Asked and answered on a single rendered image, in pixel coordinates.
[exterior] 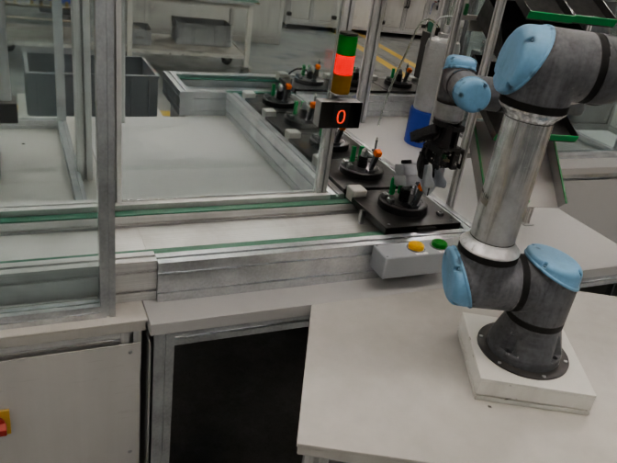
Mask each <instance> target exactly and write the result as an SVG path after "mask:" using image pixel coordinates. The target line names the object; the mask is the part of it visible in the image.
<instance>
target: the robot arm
mask: <svg viewBox="0 0 617 463"><path fill-rule="evenodd" d="M476 68H477V61H476V60H475V59H473V58H471V57H467V56H464V55H456V54H453V55H449V56H448V57H447V58H446V61H445V64H444V67H443V74H442V79H441V82H440V87H439V91H438V96H437V99H436V103H435V107H434V111H433V115H434V117H433V120H432V123H433V124H432V125H429V126H426V127H424V128H421V129H417V130H414V131H412V132H410V133H409V135H410V141H415V142H417V143H419V142H425V141H426V142H425V143H423V147H422V149H421V152H420V154H419V157H418V160H417V171H418V177H419V179H420V184H421V189H422V191H423V193H424V195H425V196H429V195H430V194H431V192H432V191H433V190H434V189H435V188H436V187H441V188H445V187H446V186H447V181H446V179H445V177H444V171H445V168H449V169H451V170H456V167H457V168H458V169H461V165H462V162H463V158H464V154H465V150H464V149H463V148H461V147H459V146H458V145H457V143H458V138H459V134H460V132H464V131H465V127H464V126H462V121H463V120H464V116H465V113H466V112H469V113H476V112H478V111H481V110H487V111H495V112H502V113H504V115H503V118H502V121H501V124H500V128H499V134H498V137H497V140H496V143H495V147H494V150H493V153H492V156H491V159H490V163H489V166H488V171H487V175H486V178H485V182H484V185H483V187H482V191H481V194H480V198H479V201H478V204H477V210H476V213H475V217H474V219H473V223H472V226H471V229H470V230H469V231H466V232H464V233H462V234H461V236H460V239H459V242H458V245H457V246H455V245H452V246H448V247H447V248H446V249H445V251H444V253H443V263H442V279H443V290H444V293H445V296H446V297H447V299H448V300H449V302H450V303H452V304H453V305H455V306H462V307H468V308H469V309H472V308H479V309H488V310H498V311H504V312H503V313H502V314H501V315H500V316H499V317H498V319H497V320H496V321H495V322H494V324H493V325H492V326H491V327H490V329H489V331H488V336H487V343H488V347H489V348H490V350H491V351H492V352H493V353H494V354H495V355H496V356H497V357H498V358H499V359H501V360H502V361H504V362H506V363H507V364H509V365H511V366H513V367H516V368H519V369H522V370H526V371H530V372H538V373H542V372H548V371H552V370H554V369H555V368H557V367H558V364H559V362H560V359H561V356H562V330H563V327H564V325H565V322H566V320H567V316H568V314H569V312H570V309H571V307H572V304H573V302H574V299H575V297H576V295H577V292H579V285H580V282H581V279H582V277H583V271H582V268H581V266H580V265H579V263H578V262H577V261H576V260H575V259H573V258H572V257H571V256H569V255H568V254H566V253H564V252H562V251H560V250H558V249H555V248H554V247H551V246H548V245H545V244H540V243H532V244H529V245H528V246H527V247H526V248H525V249H524V254H521V251H520V249H519V247H518V245H517V244H516V239H517V236H518V233H519V230H520V227H521V225H522V220H523V217H524V214H525V211H526V209H527V206H528V203H529V200H530V197H531V194H532V191H533V186H534V183H535V180H536V177H537V175H538V172H539V169H540V166H541V163H542V160H543V158H544V153H545V150H546V147H547V144H548V142H549V139H550V136H551V133H552V130H553V127H554V124H555V123H556V122H557V121H558V120H560V119H562V118H564V117H566V116H567V112H568V110H569V107H570V105H575V104H585V105H589V106H600V105H605V104H610V103H614V102H616V101H617V37H615V36H613V35H610V34H605V33H597V32H590V31H584V30H578V29H572V28H560V27H554V26H553V25H550V24H544V25H536V24H525V25H522V26H520V27H518V28H516V29H515V30H514V31H513V32H512V33H511V34H510V35H509V36H508V38H507V39H506V41H505V42H504V44H503V46H502V48H501V50H500V52H499V56H498V59H497V61H496V64H495V68H494V73H495V74H494V76H493V77H488V76H481V75H476V74H475V72H476V71H477V70H476ZM460 153H461V154H462V157H461V161H460V164H459V163H458V160H459V156H460ZM429 163H430V164H429Z"/></svg>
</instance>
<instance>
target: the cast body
mask: <svg viewBox="0 0 617 463"><path fill-rule="evenodd" d="M416 174H417V164H413V163H412V160H401V164H395V175H394V185H396V186H416V184H415V183H416V182H420V179H419V177H418V175H416Z"/></svg>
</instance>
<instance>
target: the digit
mask: <svg viewBox="0 0 617 463"><path fill-rule="evenodd" d="M350 107H351V105H334V110H333V116H332V123H331V126H332V127H347V125H348V119H349V113H350Z"/></svg>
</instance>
